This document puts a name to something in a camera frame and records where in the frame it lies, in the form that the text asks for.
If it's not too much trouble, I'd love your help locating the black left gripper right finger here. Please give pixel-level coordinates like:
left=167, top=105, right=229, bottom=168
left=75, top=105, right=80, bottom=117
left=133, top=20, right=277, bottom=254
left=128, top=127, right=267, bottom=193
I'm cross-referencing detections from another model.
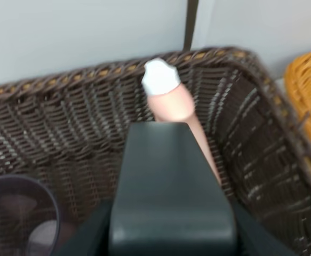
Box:
left=230, top=200, right=295, bottom=256

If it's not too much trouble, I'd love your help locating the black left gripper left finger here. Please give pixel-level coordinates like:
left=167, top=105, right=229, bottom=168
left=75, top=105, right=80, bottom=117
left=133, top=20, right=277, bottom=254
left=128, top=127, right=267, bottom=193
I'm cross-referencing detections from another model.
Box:
left=54, top=202, right=113, bottom=256

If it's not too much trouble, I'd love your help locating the translucent pink cup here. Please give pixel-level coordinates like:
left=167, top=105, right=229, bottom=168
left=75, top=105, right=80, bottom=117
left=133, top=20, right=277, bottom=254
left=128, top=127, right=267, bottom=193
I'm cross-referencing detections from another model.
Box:
left=0, top=174, right=78, bottom=256

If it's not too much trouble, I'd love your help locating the black pump bottle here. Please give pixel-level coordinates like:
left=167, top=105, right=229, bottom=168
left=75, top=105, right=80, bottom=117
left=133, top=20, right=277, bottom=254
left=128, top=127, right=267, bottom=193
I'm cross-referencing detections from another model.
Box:
left=109, top=122, right=237, bottom=255

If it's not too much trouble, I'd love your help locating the pink bottle white cap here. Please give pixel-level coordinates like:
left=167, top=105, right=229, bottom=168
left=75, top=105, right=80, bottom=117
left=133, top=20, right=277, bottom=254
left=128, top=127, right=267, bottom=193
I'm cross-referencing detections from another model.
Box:
left=141, top=58, right=221, bottom=183

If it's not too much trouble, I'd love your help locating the dark brown wicker basket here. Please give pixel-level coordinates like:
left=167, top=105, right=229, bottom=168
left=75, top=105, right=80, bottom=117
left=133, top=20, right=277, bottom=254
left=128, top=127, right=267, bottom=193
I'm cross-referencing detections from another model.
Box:
left=0, top=47, right=311, bottom=255

